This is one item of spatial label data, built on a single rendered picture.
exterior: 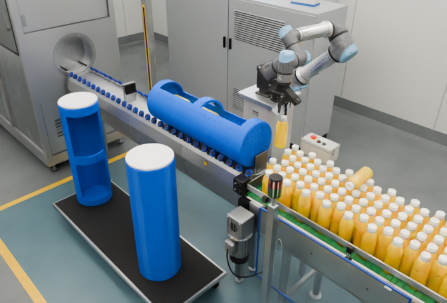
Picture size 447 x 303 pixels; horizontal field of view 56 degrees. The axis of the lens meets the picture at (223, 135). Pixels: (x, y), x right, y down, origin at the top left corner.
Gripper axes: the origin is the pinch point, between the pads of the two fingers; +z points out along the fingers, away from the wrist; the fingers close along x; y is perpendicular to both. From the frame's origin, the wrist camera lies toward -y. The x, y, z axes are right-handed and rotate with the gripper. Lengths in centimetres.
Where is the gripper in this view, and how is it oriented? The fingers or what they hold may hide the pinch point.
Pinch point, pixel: (283, 117)
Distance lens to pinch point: 225.3
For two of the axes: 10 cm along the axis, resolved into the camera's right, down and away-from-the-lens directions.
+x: -7.1, 3.1, -6.3
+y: -7.1, -3.6, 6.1
